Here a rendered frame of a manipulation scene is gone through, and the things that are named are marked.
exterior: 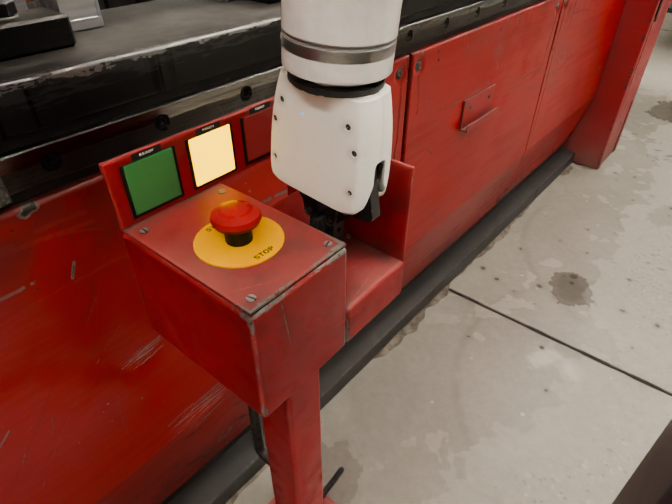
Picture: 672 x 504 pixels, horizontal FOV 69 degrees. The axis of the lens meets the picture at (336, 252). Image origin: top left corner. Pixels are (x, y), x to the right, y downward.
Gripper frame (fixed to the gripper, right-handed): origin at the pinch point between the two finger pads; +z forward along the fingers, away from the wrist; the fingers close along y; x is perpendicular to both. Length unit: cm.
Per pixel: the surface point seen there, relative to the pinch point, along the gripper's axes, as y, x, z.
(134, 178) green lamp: -9.6, -12.9, -7.3
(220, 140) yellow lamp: -9.6, -4.1, -7.5
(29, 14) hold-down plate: -31.9, -8.3, -14.0
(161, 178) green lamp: -9.5, -10.6, -6.4
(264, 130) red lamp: -9.6, 1.3, -6.6
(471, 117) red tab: -18, 75, 19
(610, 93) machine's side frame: -10, 190, 43
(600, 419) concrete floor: 36, 62, 71
